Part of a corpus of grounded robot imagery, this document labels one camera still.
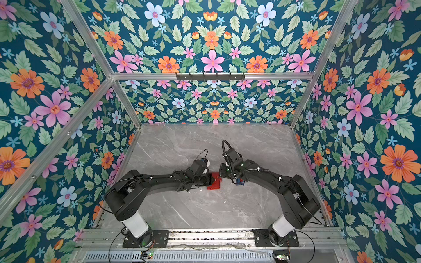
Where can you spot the aluminium frame left beam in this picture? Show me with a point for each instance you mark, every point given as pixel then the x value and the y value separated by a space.
pixel 12 197

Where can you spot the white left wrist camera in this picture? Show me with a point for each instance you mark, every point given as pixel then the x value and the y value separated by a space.
pixel 200 167

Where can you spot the aluminium frame corner post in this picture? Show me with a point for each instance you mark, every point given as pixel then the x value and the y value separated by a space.
pixel 85 32

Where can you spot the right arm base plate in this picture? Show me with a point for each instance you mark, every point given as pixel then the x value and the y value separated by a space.
pixel 268 238

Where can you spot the aluminium frame back beam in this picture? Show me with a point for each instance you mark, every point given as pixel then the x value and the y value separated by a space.
pixel 249 76

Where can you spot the red leather card holder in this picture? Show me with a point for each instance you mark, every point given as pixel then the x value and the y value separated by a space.
pixel 215 181

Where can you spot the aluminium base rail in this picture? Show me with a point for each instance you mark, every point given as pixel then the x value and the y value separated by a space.
pixel 197 239

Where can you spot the aluminium frame right post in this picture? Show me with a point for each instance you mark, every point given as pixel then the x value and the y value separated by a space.
pixel 338 27

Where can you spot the blue card stand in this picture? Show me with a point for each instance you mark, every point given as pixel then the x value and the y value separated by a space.
pixel 239 182

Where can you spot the aluminium frame beam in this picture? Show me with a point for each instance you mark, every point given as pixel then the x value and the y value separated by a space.
pixel 249 76
pixel 12 197

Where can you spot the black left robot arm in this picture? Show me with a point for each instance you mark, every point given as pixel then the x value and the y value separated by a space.
pixel 126 196

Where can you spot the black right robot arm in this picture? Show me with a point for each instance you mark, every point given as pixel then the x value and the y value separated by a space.
pixel 298 202

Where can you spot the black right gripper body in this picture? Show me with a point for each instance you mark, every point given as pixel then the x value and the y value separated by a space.
pixel 225 172

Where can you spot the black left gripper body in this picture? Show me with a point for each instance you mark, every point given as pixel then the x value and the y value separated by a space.
pixel 203 180

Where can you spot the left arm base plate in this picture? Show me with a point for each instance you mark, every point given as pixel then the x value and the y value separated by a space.
pixel 150 239

